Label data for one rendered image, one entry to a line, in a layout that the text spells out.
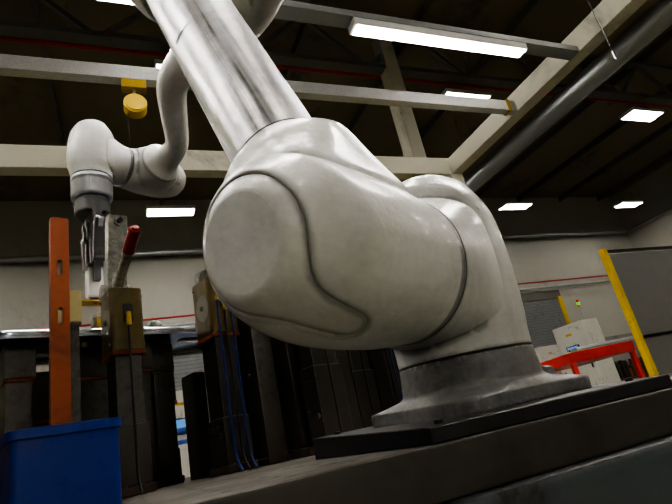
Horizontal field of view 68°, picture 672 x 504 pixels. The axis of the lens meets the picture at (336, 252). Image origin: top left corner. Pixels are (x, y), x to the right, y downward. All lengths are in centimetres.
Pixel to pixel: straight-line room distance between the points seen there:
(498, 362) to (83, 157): 103
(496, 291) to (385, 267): 19
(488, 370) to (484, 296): 7
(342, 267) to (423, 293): 10
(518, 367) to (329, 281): 26
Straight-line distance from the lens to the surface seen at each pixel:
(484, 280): 53
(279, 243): 35
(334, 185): 37
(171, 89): 110
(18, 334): 104
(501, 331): 55
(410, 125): 1020
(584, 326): 1174
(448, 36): 402
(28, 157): 495
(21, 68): 395
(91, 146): 131
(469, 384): 53
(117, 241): 107
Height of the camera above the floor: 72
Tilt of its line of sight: 20 degrees up
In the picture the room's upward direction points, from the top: 12 degrees counter-clockwise
